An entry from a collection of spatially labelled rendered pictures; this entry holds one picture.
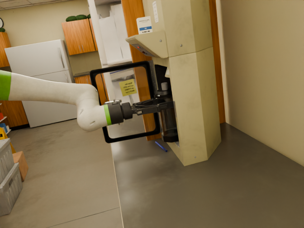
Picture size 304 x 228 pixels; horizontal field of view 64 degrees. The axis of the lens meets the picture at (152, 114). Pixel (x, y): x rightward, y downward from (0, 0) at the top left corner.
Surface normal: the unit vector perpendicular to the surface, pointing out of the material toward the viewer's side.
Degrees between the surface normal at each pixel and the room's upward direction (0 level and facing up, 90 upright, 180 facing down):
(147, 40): 90
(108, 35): 100
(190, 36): 90
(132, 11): 90
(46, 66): 90
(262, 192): 0
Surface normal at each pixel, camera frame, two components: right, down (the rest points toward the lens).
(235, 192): -0.16, -0.94
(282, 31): -0.96, 0.22
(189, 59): 0.22, 0.25
